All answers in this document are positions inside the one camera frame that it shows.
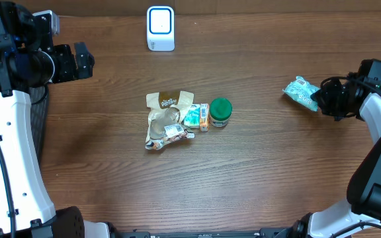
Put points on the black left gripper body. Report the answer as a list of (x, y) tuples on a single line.
[(65, 69)]

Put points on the small orange box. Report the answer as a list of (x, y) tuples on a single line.
[(204, 117)]

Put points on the green lidded jar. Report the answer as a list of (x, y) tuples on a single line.
[(220, 112)]

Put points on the mint green wipes packet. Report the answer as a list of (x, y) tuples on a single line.
[(301, 91)]

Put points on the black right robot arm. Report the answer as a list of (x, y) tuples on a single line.
[(358, 95)]

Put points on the clear red snack bag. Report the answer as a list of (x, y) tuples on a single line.
[(159, 136)]

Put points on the dark grey mesh basket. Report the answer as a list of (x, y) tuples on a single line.
[(39, 111)]

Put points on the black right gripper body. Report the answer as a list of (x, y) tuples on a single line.
[(335, 98)]

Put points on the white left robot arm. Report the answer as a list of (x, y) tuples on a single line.
[(29, 59)]

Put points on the small teal tissue pack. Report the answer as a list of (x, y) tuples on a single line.
[(192, 119)]

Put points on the beige brown pastry bag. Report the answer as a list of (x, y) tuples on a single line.
[(168, 107)]

